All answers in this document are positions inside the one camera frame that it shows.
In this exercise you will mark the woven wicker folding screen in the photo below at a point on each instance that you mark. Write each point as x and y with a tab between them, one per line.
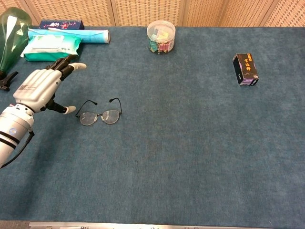
143	12

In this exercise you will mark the silver metal table rail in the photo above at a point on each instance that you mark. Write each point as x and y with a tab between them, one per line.
143	226

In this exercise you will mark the green white wet wipes pack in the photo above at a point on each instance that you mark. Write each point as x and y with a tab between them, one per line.
50	47

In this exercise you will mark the black box with orange characters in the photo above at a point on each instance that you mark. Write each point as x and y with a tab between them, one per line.
246	69

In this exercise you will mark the light blue wrap roll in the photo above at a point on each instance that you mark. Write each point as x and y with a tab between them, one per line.
95	37

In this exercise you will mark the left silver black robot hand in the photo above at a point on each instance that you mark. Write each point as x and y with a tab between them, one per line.
38	88

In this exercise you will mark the green plastic spray bottle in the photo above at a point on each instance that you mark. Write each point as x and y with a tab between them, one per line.
12	35

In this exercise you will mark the clear jar of binder clips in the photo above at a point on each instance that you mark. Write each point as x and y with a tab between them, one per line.
161	35

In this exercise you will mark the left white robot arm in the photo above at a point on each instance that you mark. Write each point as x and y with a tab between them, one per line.
12	128

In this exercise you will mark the dark blue printed box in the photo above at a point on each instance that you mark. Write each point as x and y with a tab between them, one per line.
62	24

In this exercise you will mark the thin-framed eyeglasses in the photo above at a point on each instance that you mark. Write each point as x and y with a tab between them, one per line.
110	117

